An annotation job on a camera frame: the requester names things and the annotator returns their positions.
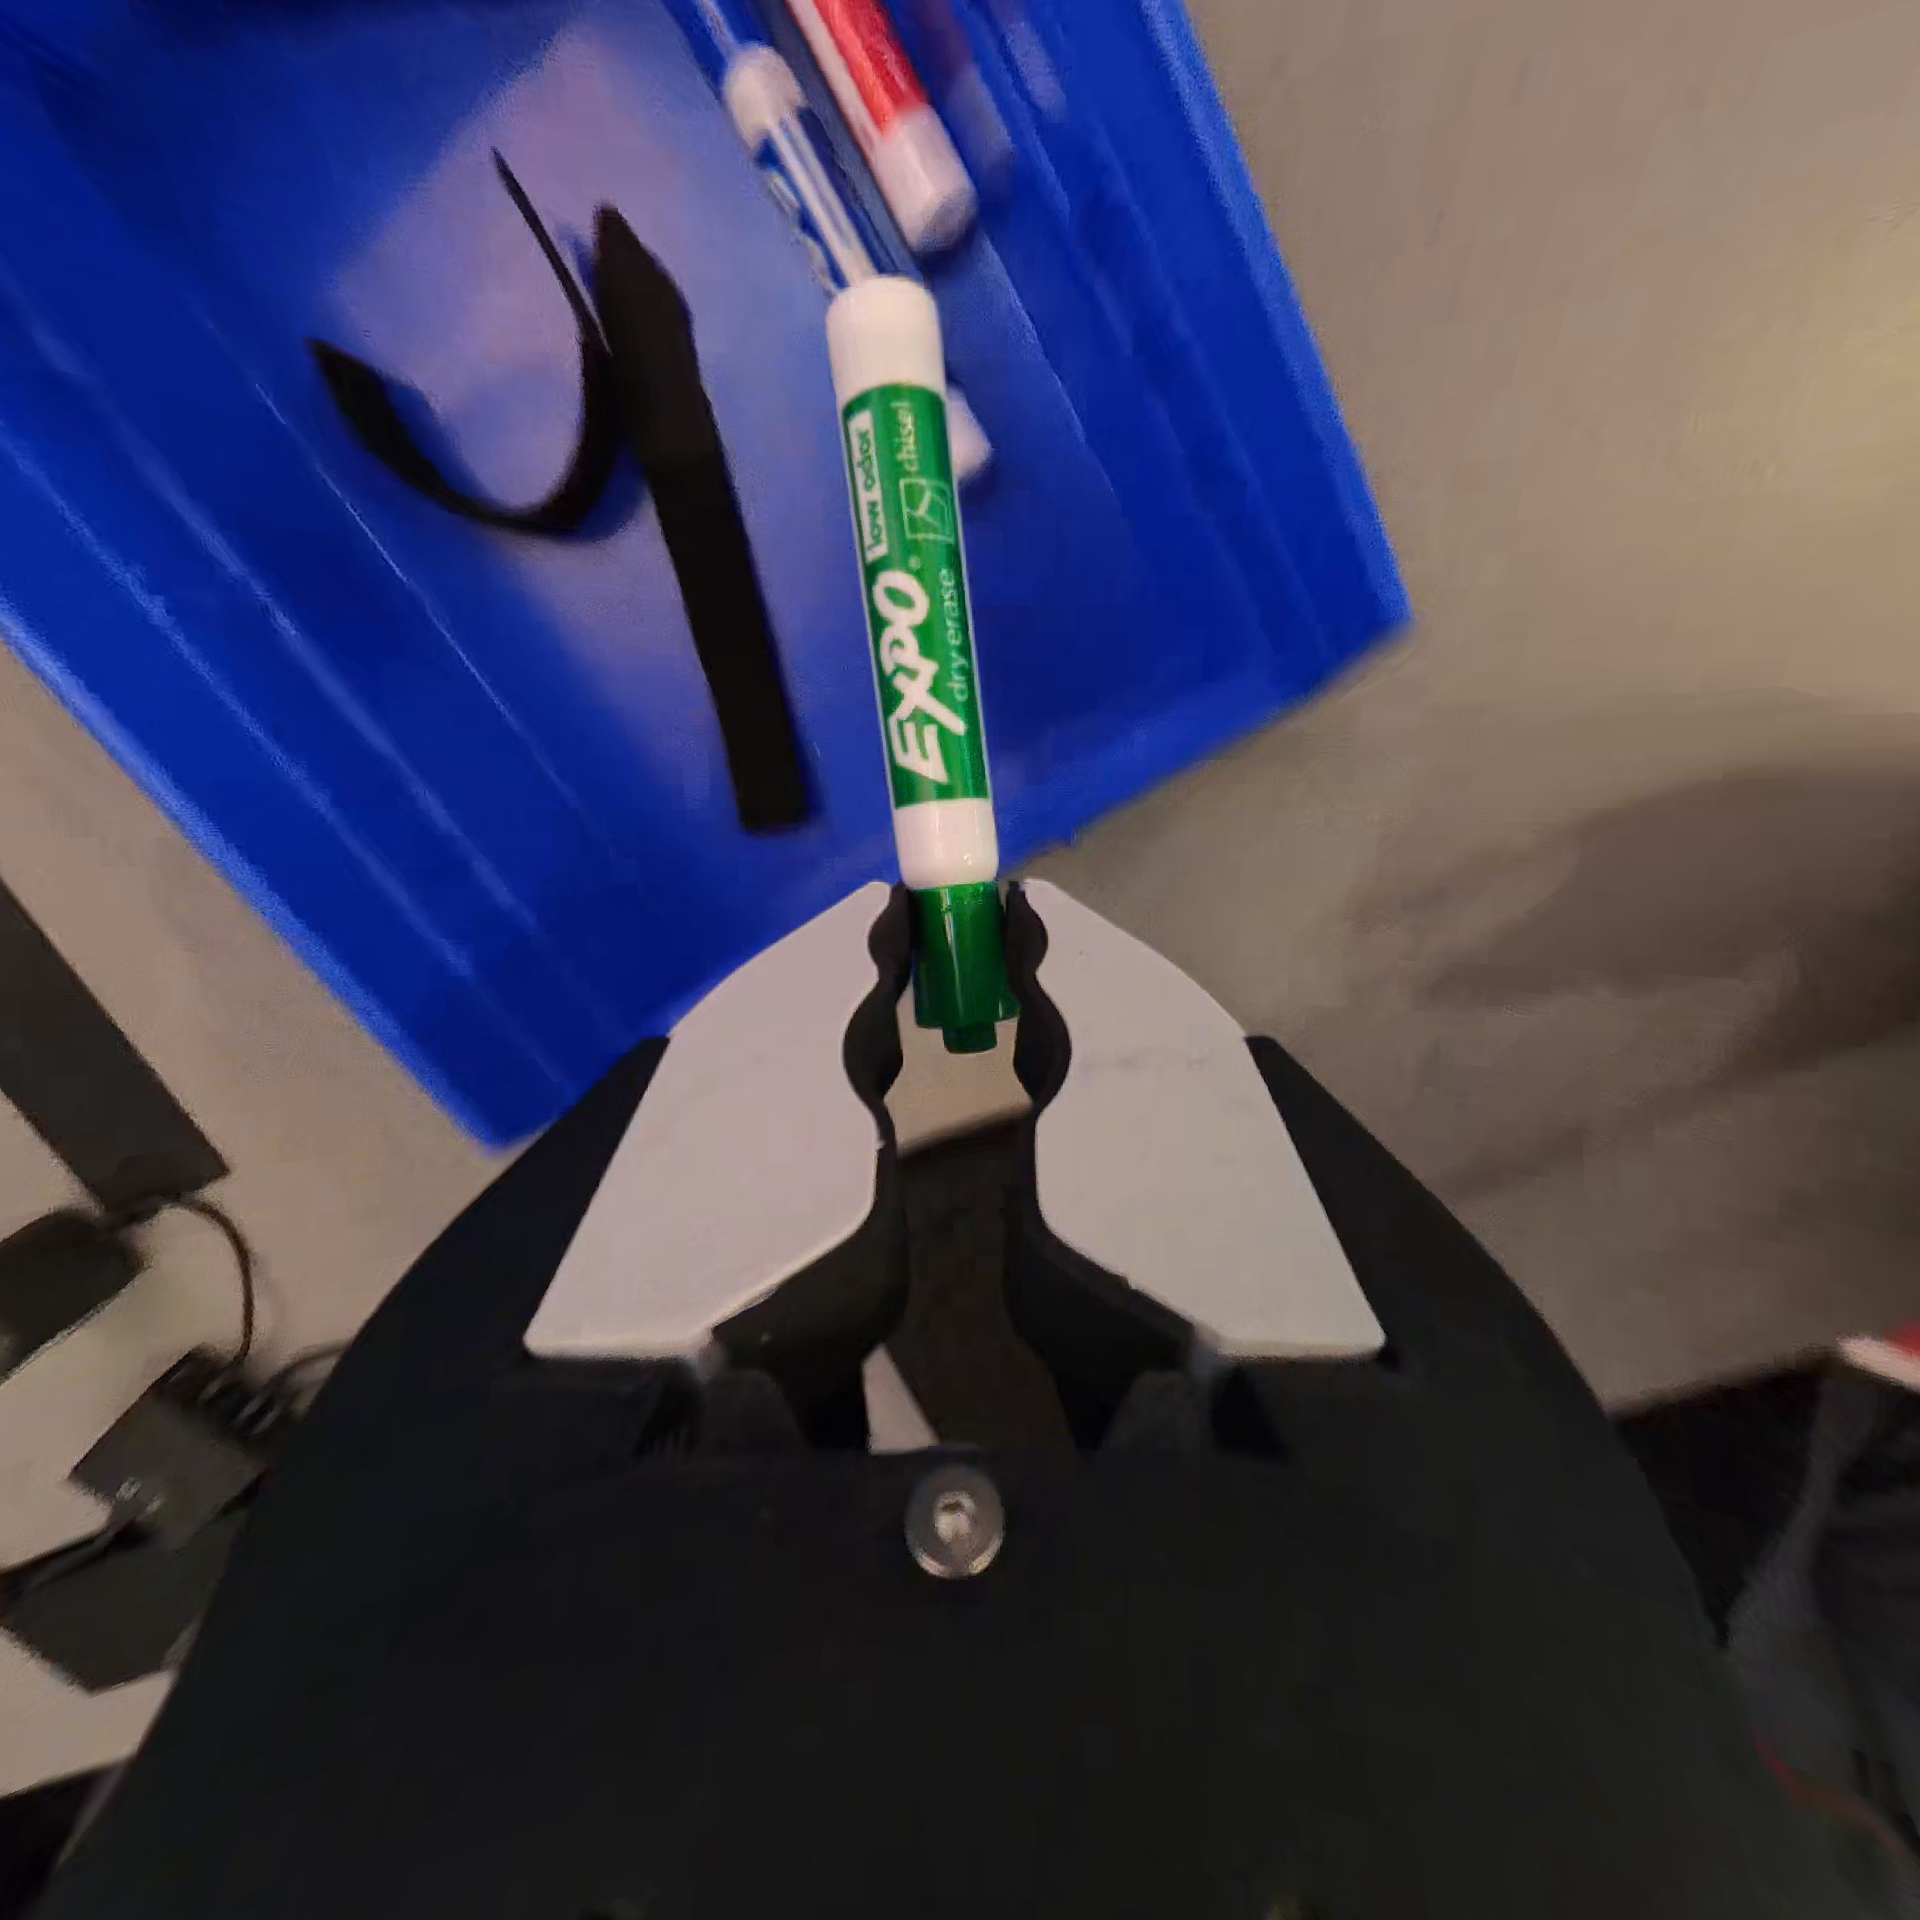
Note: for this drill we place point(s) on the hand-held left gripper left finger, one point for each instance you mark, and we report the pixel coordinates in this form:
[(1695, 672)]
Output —
[(701, 1174)]

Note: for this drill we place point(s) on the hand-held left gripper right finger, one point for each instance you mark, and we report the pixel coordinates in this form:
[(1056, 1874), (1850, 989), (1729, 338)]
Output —
[(1199, 1174)]

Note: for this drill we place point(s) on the green dry-erase marker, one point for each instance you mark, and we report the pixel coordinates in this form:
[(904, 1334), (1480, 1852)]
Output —
[(918, 628)]

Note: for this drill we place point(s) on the blue plastic bin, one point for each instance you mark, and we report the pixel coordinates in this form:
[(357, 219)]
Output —
[(374, 676)]

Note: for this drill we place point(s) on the black tape strip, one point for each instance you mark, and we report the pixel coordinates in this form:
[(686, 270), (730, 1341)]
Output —
[(81, 1049)]

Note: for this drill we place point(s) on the dark grey clothing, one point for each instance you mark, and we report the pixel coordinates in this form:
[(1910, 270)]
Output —
[(1798, 1618)]

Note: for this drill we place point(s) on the white-ended marker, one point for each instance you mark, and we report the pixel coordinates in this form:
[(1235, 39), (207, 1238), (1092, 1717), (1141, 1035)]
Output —
[(972, 444)]

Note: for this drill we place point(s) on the blue dry-erase marker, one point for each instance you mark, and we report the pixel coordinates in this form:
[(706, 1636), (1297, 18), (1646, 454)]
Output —
[(779, 139)]

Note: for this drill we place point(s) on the red dry-erase marker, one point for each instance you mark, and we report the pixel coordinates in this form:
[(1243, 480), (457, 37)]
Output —
[(884, 89)]

